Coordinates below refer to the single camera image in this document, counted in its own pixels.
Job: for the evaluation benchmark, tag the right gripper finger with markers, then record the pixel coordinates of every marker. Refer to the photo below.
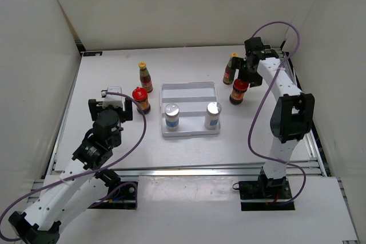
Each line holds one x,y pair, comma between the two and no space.
256,83
237,66

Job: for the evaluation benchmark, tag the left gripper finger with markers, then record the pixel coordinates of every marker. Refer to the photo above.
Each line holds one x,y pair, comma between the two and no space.
127,113
95,107

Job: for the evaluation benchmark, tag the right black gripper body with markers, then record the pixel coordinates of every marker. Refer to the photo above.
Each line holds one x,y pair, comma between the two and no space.
248,74

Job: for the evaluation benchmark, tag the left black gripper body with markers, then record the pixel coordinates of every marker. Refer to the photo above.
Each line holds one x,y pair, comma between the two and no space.
117,141

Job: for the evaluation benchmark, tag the red-lid sauce jar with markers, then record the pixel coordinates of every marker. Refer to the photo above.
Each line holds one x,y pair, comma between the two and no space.
140,95
239,89

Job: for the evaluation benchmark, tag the silver-lid white shaker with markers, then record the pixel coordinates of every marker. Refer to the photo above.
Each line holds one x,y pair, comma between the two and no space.
172,112
212,115

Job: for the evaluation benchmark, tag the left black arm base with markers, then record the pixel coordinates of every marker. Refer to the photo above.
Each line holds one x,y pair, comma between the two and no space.
121,197

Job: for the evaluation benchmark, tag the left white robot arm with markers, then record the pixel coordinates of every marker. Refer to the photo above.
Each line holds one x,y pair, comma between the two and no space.
86,180

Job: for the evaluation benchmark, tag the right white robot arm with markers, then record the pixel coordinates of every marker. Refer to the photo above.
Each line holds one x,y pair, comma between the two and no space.
292,117

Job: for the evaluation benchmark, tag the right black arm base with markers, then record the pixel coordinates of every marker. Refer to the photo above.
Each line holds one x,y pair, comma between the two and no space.
253,199

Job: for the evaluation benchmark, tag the right tall yellow-cap sauce bottle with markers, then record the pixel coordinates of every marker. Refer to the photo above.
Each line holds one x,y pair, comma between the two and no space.
229,73

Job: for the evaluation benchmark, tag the tall yellow-cap sauce bottle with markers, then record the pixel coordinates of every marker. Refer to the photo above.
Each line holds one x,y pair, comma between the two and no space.
229,73
145,77

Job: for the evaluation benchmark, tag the left tall yellow-cap sauce bottle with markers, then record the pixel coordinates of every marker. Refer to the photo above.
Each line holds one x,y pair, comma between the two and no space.
145,77

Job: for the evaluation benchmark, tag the left black corner label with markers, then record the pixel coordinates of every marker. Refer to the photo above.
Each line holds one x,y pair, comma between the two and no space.
92,53

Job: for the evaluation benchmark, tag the white divided organizer tray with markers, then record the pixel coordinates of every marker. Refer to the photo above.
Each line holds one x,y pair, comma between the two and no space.
192,99

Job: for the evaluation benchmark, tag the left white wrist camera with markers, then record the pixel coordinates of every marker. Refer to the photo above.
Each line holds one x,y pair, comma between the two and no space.
111,101

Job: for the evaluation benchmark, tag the aluminium front rail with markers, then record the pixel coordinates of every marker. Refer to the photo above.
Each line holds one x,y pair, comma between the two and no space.
311,167

